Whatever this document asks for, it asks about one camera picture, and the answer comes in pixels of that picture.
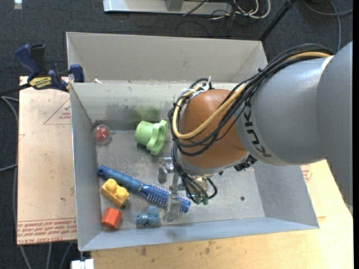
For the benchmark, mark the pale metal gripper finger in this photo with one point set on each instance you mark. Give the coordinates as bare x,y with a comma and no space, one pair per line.
162,174
174,210

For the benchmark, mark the small blue toy figure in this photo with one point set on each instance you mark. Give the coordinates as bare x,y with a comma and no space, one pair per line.
150,217

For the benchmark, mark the blue hairbrush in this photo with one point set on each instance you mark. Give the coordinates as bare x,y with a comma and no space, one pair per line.
126,180

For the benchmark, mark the light green plastic cup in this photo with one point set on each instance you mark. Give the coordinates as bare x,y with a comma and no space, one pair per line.
148,136

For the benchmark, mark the grey metal bin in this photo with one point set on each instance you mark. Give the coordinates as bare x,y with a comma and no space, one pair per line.
117,161

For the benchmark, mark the yellow toy brick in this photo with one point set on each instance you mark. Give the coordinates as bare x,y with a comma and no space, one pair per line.
113,191

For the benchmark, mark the orange toy block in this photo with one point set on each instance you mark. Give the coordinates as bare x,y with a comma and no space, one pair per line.
110,218

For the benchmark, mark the red ball in clear dome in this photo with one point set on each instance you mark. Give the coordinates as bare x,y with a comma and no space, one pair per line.
101,134

